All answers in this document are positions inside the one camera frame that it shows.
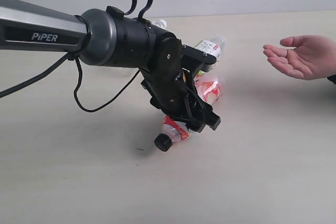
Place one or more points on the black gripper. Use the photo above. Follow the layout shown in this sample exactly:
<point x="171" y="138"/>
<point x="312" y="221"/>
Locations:
<point x="173" y="91"/>

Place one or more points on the pink white bottle black cap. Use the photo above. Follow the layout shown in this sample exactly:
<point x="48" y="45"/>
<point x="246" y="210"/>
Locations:
<point x="210" y="89"/>

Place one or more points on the clear bottle white grey label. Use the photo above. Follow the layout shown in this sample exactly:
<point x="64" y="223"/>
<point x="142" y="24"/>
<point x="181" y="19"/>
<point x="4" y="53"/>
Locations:
<point x="160" y="23"/>

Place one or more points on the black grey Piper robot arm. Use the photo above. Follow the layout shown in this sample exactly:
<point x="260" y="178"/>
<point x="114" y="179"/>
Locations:
<point x="106" y="38"/>

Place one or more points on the tea bottle fruit label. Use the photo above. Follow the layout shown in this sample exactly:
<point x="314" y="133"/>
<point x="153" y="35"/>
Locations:
<point x="214" y="46"/>

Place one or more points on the person's open bare hand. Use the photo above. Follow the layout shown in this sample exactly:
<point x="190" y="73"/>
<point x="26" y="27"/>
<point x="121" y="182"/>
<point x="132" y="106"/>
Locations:
<point x="305" y="57"/>

